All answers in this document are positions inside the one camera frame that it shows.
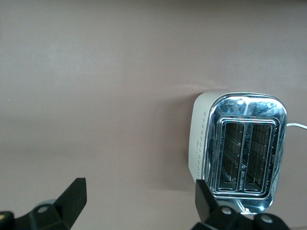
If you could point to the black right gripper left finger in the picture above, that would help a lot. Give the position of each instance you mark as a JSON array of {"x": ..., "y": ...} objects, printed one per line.
[{"x": 55, "y": 215}]

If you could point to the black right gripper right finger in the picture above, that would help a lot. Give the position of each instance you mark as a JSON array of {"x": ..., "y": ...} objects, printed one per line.
[{"x": 208, "y": 210}]

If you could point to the cream and chrome toaster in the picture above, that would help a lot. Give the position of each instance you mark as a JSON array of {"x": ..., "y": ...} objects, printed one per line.
[{"x": 239, "y": 107}]

